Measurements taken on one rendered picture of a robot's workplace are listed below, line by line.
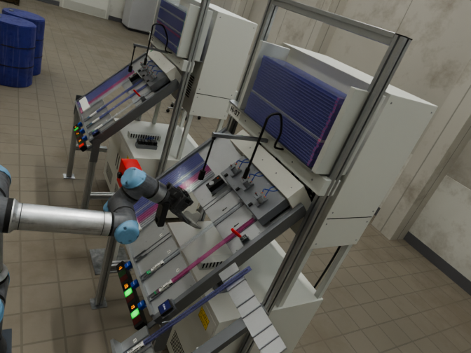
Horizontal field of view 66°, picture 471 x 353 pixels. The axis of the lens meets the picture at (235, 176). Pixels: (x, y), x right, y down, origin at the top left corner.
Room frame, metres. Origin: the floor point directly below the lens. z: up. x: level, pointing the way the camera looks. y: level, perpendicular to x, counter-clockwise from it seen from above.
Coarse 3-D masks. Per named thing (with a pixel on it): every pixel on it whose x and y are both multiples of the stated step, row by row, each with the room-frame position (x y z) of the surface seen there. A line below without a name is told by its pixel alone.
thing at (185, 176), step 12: (192, 156) 1.68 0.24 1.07; (180, 168) 1.63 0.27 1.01; (192, 168) 1.60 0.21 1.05; (168, 180) 1.58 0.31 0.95; (180, 180) 1.55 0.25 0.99; (192, 180) 1.53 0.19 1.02; (204, 180) 1.51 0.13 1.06; (144, 204) 1.48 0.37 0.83; (156, 204) 1.46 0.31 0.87; (144, 216) 1.41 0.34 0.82
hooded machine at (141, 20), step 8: (128, 0) 10.92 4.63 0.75; (136, 0) 10.73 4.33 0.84; (144, 0) 10.88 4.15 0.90; (152, 0) 11.02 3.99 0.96; (128, 8) 10.82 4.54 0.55; (136, 8) 10.75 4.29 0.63; (144, 8) 10.91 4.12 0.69; (152, 8) 11.05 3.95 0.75; (128, 16) 10.73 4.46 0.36; (136, 16) 10.78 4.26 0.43; (144, 16) 10.94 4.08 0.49; (152, 16) 11.08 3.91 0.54; (128, 24) 10.67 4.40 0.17; (136, 24) 10.81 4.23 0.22; (144, 24) 10.97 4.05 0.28; (152, 24) 11.11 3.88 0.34; (144, 32) 11.04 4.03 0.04
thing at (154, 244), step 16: (144, 240) 1.30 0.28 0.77; (160, 240) 1.28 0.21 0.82; (144, 256) 1.22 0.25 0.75; (160, 256) 1.21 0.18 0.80; (176, 256) 1.19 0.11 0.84; (144, 272) 1.15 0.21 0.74; (160, 272) 1.14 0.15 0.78; (176, 272) 1.12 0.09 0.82; (176, 288) 1.06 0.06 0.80; (160, 304) 1.02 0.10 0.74
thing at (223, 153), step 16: (208, 144) 1.74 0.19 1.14; (224, 144) 1.70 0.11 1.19; (208, 160) 1.63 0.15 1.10; (224, 160) 1.60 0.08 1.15; (192, 192) 1.48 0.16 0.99; (208, 192) 1.45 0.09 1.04; (224, 192) 1.43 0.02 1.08; (208, 208) 1.37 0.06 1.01; (224, 208) 1.35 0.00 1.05; (240, 208) 1.32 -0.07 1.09; (224, 224) 1.27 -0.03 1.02; (240, 224) 1.25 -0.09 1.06; (256, 224) 1.24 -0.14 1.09
